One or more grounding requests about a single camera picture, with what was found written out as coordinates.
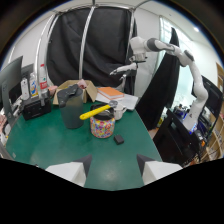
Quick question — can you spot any metal frame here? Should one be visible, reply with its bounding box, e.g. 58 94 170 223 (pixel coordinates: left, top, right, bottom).
34 2 152 81

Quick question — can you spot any colourful candy jar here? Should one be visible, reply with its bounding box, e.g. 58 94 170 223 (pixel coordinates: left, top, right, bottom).
89 109 116 139

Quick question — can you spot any computer monitor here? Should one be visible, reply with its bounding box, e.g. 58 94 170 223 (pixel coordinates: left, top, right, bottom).
0 55 24 118

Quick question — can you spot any yellow handled tool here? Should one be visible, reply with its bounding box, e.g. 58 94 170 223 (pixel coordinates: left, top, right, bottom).
79 100 119 121

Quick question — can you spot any black curtain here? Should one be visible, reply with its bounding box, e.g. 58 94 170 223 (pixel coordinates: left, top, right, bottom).
46 5 138 96

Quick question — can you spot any cardboard box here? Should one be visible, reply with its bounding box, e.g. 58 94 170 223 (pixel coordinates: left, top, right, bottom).
52 79 99 106

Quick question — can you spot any red label plastic bottle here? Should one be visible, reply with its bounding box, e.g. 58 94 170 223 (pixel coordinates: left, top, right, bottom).
38 63 49 97

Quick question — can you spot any yellow label spray bottle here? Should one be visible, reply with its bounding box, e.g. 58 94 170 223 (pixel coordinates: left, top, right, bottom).
28 72 39 98

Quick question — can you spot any small black box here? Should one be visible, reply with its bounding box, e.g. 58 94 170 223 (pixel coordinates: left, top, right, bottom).
113 134 125 146

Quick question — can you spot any black side desk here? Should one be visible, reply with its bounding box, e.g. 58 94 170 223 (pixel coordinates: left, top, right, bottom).
152 109 204 168

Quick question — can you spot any black cloth drape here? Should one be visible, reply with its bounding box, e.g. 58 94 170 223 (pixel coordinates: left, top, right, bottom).
134 27 181 131

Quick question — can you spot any white paper stack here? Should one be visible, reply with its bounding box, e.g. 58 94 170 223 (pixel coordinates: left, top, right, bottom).
95 92 140 112

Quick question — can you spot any black equipment case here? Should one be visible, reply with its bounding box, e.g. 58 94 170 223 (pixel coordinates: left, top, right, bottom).
21 94 53 121

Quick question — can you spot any orange book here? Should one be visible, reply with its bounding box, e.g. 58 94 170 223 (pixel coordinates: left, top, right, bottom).
97 86 125 101

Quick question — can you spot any dark grey cylindrical bin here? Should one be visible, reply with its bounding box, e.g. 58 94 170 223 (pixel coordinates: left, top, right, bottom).
56 84 85 130

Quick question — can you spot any dark screen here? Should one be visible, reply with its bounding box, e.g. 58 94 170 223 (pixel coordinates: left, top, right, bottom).
190 75 224 120

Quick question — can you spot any white bottle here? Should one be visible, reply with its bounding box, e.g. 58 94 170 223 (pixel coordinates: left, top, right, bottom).
20 77 31 101

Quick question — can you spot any white mug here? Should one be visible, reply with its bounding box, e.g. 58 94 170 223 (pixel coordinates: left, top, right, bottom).
113 103 128 121

